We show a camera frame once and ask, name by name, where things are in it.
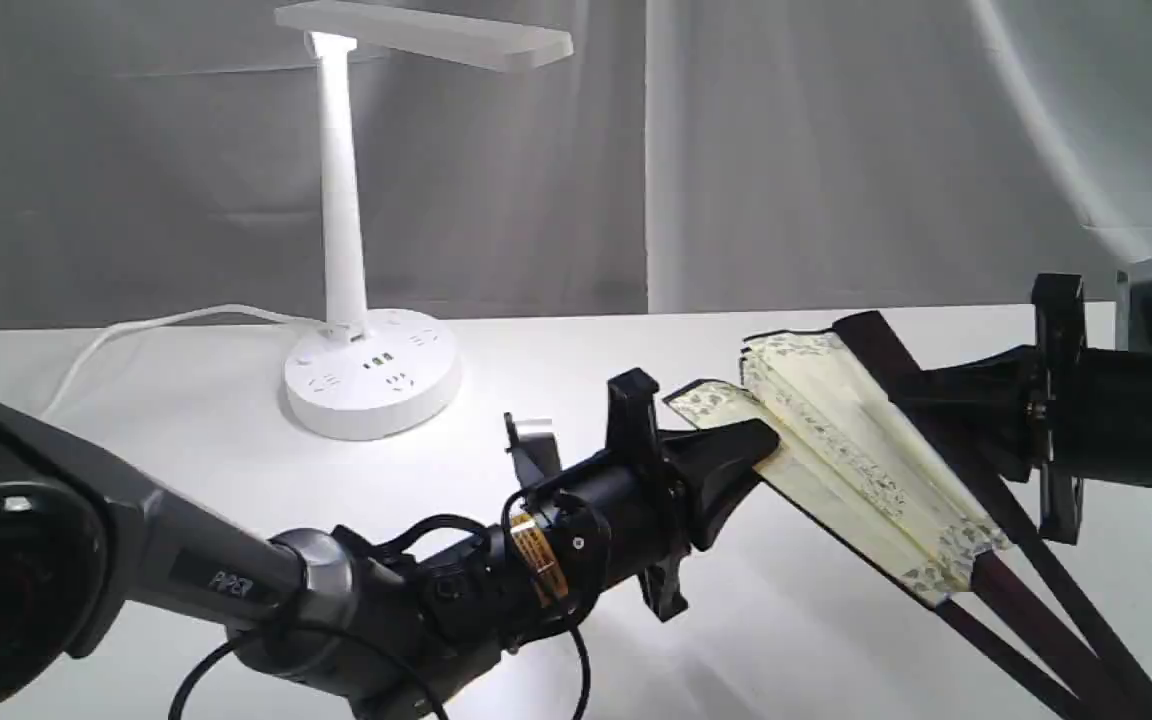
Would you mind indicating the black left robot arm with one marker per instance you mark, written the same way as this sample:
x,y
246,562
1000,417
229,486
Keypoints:
x,y
396,629

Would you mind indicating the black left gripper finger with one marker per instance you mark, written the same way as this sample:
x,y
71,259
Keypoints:
x,y
710,506
719,463

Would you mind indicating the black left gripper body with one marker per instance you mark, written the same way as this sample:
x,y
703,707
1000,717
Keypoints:
x,y
616,516

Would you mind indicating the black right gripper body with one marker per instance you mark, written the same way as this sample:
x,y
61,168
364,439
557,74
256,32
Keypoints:
x,y
1091,413

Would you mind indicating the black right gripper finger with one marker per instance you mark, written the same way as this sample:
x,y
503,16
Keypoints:
x,y
993,392
1007,446

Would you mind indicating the cream paper folding fan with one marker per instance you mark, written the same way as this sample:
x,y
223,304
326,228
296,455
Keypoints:
x,y
911,497

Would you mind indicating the white backdrop curtain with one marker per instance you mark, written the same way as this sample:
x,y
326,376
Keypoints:
x,y
157,156

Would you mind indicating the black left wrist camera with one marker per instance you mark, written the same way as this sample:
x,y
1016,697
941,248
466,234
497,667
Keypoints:
x,y
533,450

